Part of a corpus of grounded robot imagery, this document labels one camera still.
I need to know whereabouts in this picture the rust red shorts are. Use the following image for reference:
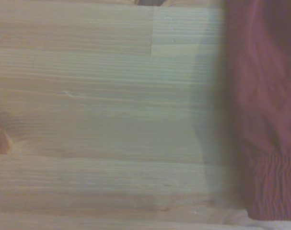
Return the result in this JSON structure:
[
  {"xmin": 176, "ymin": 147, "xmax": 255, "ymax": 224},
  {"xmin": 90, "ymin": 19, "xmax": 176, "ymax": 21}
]
[{"xmin": 216, "ymin": 0, "xmax": 291, "ymax": 221}]

